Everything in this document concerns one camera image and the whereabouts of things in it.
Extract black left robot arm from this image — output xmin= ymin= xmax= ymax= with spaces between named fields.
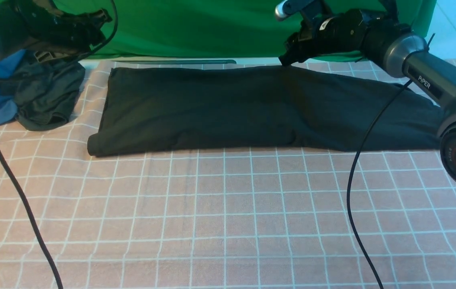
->
xmin=0 ymin=0 xmax=118 ymax=63

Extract pink checkered tablecloth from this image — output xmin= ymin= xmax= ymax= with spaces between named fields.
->
xmin=0 ymin=61 xmax=456 ymax=289

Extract green backdrop cloth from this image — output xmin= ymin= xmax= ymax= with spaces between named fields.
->
xmin=51 ymin=0 xmax=437 ymax=63

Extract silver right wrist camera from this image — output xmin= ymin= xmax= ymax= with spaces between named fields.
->
xmin=274 ymin=0 xmax=332 ymax=21

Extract dark gray crumpled garment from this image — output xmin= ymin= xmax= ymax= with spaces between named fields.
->
xmin=13 ymin=52 xmax=85 ymax=131

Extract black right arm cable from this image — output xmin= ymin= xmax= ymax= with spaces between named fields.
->
xmin=346 ymin=34 xmax=437 ymax=289

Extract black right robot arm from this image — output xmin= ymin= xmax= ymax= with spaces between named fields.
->
xmin=274 ymin=0 xmax=456 ymax=181

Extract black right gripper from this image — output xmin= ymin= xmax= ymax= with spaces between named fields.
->
xmin=278 ymin=9 xmax=373 ymax=67

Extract gray long sleeve shirt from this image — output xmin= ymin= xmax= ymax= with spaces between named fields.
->
xmin=87 ymin=65 xmax=445 ymax=157

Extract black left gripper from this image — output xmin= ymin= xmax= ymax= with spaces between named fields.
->
xmin=15 ymin=0 xmax=112 ymax=65

